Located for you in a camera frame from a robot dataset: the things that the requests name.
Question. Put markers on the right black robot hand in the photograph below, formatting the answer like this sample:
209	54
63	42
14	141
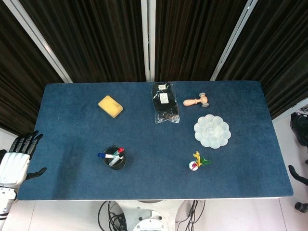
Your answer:
299	178

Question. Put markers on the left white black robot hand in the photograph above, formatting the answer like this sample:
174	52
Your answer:
14	166

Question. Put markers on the blue cap white marker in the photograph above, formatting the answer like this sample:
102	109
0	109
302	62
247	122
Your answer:
106	155

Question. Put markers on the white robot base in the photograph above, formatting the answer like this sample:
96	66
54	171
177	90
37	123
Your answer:
149	216

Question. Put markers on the black cap white marker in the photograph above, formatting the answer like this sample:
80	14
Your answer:
115	160

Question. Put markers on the black pen cup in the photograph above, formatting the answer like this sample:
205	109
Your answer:
120	166

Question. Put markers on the red cap white marker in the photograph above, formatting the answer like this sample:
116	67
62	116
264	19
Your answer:
120	150

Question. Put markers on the black cylinder foot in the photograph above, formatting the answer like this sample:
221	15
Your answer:
302	207

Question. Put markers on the black equipment device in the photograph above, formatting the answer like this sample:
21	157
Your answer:
299	127

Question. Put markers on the dark pleated partition panel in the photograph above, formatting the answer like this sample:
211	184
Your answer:
192	38
16	79
96	38
276	48

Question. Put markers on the white flower-shaped paint palette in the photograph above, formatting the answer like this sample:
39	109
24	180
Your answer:
212	131

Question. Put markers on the small colourful flower ornament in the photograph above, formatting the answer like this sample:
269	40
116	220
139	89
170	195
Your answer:
194	165

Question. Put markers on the yellow sponge block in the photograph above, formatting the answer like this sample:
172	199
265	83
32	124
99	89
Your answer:
110	106

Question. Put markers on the small wooden mallet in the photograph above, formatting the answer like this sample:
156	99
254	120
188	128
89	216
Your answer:
192	102

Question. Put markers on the blue felt table cover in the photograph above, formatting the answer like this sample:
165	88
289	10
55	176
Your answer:
154	178

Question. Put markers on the black item in plastic bag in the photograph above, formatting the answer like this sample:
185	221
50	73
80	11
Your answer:
166	106

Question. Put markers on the grey metal partition post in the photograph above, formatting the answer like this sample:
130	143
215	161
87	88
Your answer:
233	38
38	39
148	38

